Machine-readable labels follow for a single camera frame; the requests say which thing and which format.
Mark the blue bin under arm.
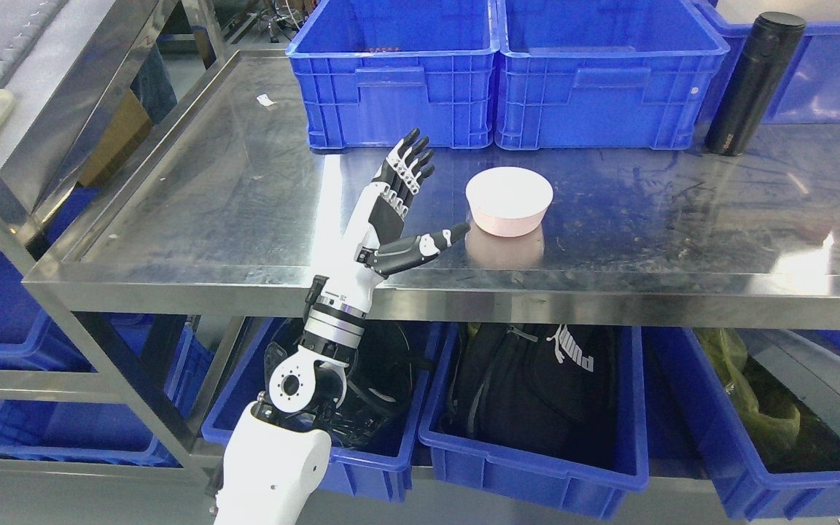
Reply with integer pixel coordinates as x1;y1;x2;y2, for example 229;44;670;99
201;318;441;502

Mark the pink ikea bowl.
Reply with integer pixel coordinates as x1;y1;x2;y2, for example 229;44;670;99
464;166;554;237

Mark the blue bin with bag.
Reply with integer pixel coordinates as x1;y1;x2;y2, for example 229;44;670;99
418;323;650;519

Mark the blue crate top left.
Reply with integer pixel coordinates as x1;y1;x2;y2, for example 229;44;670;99
286;1;499;150

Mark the blue crate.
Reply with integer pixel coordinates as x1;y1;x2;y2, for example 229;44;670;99
694;1;840;124
494;1;729;150
286;1;499;150

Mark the black thermos bottle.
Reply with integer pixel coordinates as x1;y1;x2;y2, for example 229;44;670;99
704;11;807;156

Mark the black puma bag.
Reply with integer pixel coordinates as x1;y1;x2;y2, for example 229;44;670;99
440;323;619;468

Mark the blue crate top middle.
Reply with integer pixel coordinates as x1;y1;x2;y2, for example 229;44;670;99
494;1;729;150

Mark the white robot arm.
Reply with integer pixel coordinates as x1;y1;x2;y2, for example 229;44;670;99
214;305;365;524

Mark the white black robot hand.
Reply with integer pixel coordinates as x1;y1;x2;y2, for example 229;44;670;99
306;128;470;318

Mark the steel table shelf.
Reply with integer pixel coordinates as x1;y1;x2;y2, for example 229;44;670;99
26;51;840;330

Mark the blue crate top right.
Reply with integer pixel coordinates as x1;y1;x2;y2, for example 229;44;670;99
694;1;840;124

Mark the blue bin lower right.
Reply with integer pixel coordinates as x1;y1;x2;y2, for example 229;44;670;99
641;327;840;521

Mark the steel rack shelf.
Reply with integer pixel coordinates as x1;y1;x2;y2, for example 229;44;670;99
0;0;246;482

